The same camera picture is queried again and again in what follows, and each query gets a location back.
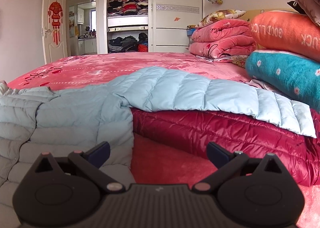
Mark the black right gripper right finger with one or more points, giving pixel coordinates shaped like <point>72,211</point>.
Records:
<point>228,165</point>

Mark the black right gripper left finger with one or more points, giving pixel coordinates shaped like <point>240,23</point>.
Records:
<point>87,164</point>

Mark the light blue puffer jacket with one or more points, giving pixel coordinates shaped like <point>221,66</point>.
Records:
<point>40,119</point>

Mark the dark clothes pile lower shelf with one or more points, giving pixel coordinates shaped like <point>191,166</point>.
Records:
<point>128,44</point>

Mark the white bedroom door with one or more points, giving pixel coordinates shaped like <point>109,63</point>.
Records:
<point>51,51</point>

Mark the folded clothes pile upper shelf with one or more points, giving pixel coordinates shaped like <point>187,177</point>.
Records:
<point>127,7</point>

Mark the dark red puffer jacket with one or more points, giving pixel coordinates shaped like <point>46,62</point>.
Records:
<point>191,131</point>

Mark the pink plush bed cover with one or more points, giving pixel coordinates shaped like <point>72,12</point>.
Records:
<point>151,162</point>

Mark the teal floral pillow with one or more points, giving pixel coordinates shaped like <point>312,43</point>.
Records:
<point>294,75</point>

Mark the pink quilted jacket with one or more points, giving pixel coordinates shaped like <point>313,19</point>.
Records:
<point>3,86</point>

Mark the folded pink blanket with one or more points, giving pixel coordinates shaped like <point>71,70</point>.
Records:
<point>227,37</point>

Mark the blue storage box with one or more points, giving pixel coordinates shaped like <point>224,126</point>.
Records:
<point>190,30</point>

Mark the orange good luck pillow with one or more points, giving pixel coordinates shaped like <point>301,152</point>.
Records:
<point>287,31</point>

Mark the floral yellow pillow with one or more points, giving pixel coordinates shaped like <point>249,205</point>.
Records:
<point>220,15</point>

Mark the yellow headboard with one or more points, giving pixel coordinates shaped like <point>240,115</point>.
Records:
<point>250,14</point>

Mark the red hanging door ornament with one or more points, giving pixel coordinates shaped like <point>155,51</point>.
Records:
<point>55,15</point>

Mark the white wardrobe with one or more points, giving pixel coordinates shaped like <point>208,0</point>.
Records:
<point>165,24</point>

